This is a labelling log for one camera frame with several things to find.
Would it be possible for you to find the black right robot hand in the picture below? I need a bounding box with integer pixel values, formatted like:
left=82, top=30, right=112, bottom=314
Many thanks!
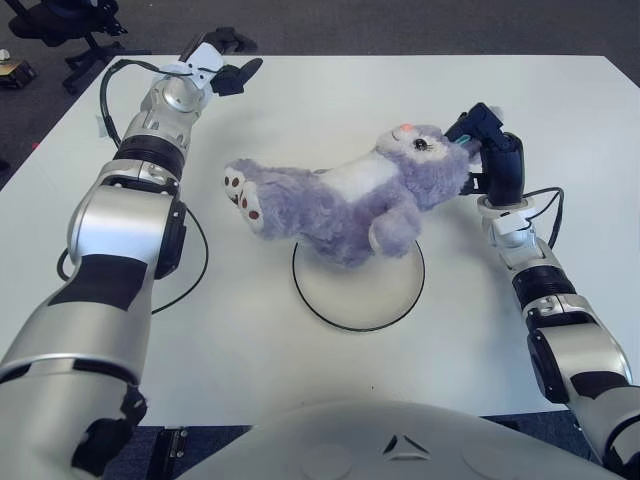
left=442, top=102, right=526, bottom=206

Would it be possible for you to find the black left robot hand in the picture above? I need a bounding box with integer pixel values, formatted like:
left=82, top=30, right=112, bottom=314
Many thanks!
left=179, top=27, right=264, bottom=99

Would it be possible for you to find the purple plush bunny doll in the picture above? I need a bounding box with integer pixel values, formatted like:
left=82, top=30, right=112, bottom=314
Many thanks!
left=222, top=104, right=505, bottom=269

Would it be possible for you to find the white plate with black rim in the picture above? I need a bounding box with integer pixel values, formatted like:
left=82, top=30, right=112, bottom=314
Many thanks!
left=291, top=239, right=426, bottom=334

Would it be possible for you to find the black office chair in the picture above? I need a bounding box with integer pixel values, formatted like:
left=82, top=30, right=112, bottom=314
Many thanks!
left=7, top=0, right=151, bottom=94

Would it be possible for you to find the yellow black box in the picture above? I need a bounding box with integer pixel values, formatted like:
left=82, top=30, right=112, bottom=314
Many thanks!
left=0, top=49, right=39, bottom=91

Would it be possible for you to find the silver robot torso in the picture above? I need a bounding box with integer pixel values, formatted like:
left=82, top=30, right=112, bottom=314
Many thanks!
left=174, top=399, right=616, bottom=480

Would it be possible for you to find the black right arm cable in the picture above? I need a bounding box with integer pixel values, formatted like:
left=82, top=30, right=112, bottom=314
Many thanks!
left=519, top=187, right=566, bottom=249

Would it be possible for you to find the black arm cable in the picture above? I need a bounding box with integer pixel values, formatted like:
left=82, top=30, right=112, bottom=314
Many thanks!
left=57, top=59, right=209, bottom=316
left=519, top=187, right=566, bottom=249

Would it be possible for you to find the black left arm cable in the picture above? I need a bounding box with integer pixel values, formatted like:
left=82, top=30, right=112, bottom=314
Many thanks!
left=57, top=59, right=209, bottom=316

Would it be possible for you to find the black table bracket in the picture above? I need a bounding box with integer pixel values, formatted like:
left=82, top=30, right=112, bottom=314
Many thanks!
left=149, top=425, right=190, bottom=480

